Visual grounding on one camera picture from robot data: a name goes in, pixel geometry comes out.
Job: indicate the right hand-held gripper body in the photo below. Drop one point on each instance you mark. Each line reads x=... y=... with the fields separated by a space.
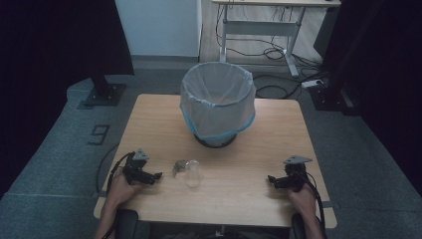
x=294 y=171

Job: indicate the grey wrapper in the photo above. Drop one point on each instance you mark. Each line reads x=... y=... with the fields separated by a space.
x=179 y=166

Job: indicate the white power strip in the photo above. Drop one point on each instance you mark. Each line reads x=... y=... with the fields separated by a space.
x=312 y=83

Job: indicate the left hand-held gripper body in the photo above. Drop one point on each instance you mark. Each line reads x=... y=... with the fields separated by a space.
x=134 y=167

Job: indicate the white metal-framed desk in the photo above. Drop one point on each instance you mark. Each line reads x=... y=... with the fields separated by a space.
x=258 y=28

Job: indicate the person's right hand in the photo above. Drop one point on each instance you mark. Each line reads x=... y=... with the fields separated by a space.
x=303 y=199

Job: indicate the clear plastic cup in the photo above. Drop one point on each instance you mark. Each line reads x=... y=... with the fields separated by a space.
x=192 y=173

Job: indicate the black stand with base plate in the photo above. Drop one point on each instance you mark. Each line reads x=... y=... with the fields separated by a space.
x=105 y=94
x=328 y=98

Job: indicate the dark curtain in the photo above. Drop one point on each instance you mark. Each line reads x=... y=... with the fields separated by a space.
x=391 y=66
x=49 y=49

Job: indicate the black chair armrest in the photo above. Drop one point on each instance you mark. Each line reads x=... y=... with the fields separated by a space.
x=298 y=227
x=126 y=224

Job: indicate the white partition panel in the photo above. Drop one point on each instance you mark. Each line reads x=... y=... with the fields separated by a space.
x=159 y=26

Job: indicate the black trash bin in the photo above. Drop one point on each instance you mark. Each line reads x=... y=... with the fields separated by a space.
x=215 y=142

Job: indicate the person's left hand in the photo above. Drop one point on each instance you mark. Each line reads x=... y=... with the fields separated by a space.
x=121 y=191

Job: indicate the trash bin with white liner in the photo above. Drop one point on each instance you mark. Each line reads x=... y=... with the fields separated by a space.
x=217 y=99

